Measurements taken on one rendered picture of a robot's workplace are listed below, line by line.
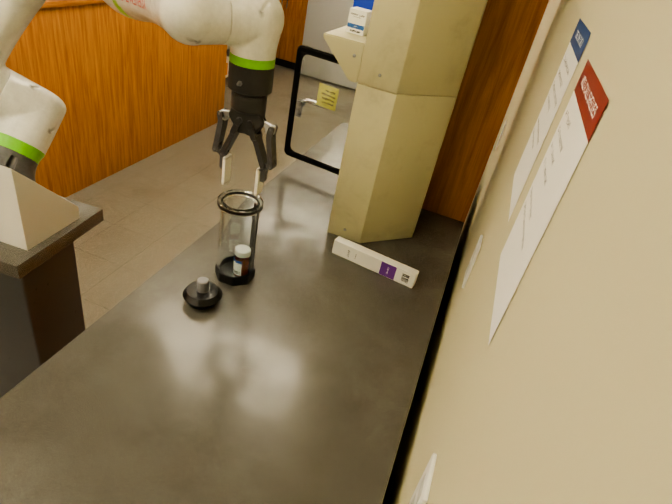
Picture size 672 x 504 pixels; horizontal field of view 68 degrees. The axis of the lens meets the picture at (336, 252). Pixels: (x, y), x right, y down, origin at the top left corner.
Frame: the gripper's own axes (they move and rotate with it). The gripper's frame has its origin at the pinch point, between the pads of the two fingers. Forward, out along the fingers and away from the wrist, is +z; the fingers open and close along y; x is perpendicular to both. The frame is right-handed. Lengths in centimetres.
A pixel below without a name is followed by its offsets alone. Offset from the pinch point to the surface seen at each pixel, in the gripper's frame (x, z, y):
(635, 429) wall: 79, -40, -56
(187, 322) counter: 21.5, 28.4, -0.1
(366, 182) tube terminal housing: -35.0, 7.9, -21.9
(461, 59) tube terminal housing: -48, -29, -37
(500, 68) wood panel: -72, -25, -47
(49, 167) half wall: -111, 98, 182
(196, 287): 13.6, 24.8, 2.8
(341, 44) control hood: -35.1, -26.9, -7.1
